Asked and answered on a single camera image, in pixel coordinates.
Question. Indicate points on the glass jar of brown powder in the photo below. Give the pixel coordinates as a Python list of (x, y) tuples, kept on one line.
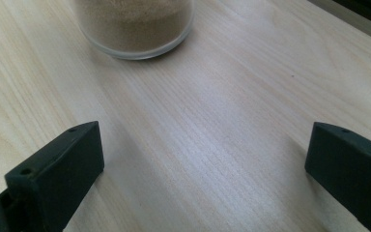
[(135, 25)]

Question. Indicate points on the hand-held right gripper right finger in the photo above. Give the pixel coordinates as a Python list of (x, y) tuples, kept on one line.
[(354, 164)]

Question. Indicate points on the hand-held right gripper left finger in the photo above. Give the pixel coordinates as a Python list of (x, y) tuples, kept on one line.
[(61, 174)]

